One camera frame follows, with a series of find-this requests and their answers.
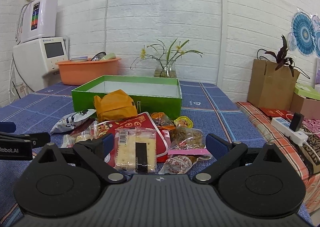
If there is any white water purifier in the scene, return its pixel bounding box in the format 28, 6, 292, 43
16, 0, 58, 43

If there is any red booklet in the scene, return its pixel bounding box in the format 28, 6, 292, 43
260, 108, 293, 119

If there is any cracker packet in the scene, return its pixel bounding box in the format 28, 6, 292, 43
115, 128, 157, 174

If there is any clear peanut snack packet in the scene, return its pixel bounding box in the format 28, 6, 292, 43
61, 119, 98, 148

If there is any green cardboard box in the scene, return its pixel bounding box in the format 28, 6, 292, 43
72, 75, 182, 120

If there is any pink snack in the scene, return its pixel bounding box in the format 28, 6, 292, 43
168, 149, 211, 156

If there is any black power adapter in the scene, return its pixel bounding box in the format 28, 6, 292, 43
289, 112, 304, 132

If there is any metal bowl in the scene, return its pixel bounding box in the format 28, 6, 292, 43
91, 51, 106, 61

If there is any orange plastic basin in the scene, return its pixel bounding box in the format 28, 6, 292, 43
56, 58, 121, 86

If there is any dark red leafy plant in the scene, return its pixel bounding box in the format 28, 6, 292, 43
256, 35, 311, 79

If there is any blue round wall decoration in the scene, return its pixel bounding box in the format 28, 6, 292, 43
287, 11, 319, 58

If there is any white black snack bag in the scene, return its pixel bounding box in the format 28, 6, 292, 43
50, 109, 96, 134

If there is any pink cardboard box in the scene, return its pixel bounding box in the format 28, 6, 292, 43
290, 93, 320, 119

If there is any pale green dish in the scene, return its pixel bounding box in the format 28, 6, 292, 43
101, 53, 116, 60

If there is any glass vase with flowers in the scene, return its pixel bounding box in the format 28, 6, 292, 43
130, 38, 204, 78

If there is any white appliance with screen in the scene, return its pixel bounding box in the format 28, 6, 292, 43
13, 37, 69, 92

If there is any brown snack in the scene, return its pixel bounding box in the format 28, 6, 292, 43
169, 127, 205, 150

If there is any plaid orange cloth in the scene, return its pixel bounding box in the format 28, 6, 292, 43
236, 102, 319, 213

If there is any white power strip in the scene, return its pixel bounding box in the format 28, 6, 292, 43
271, 117, 308, 146

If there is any small orange snack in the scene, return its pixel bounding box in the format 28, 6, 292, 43
151, 112, 175, 130

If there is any white red candy wrapper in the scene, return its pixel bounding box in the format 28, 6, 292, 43
158, 155, 212, 174

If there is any brown paper bag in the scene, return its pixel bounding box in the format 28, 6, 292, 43
247, 59, 300, 110

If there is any light green box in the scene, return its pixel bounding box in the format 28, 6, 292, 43
294, 83, 320, 100

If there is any large red snack bag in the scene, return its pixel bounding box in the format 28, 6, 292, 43
90, 112, 171, 163

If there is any yellow round snack packet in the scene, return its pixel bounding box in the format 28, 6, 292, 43
174, 116, 193, 128

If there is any orange snack bag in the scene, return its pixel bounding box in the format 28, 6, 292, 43
94, 90, 138, 122

